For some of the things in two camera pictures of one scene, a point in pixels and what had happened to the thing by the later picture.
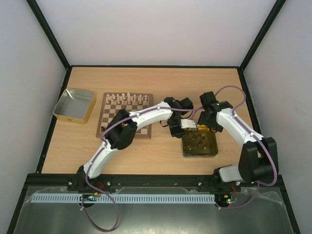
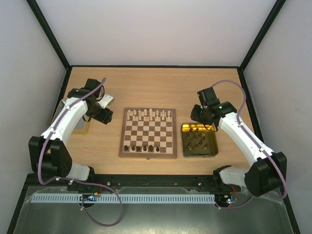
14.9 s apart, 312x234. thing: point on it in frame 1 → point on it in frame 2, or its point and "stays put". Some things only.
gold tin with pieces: [202, 143] stays put
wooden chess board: [112, 102] → [148, 133]
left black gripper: [176, 134] → [104, 118]
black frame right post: [277, 8] stays put
